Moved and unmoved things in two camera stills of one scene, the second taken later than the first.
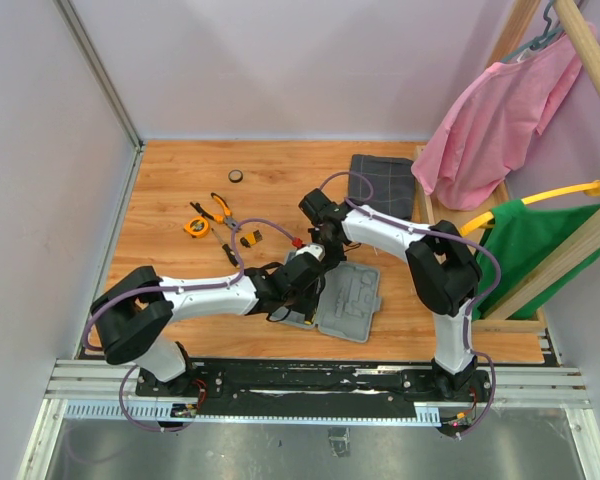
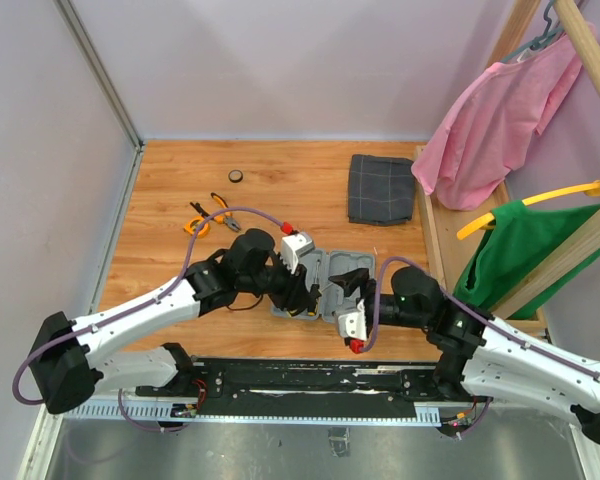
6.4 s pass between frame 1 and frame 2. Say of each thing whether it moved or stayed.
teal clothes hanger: stayed
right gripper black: moved
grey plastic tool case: moved
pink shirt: stayed
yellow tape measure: stayed
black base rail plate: stayed
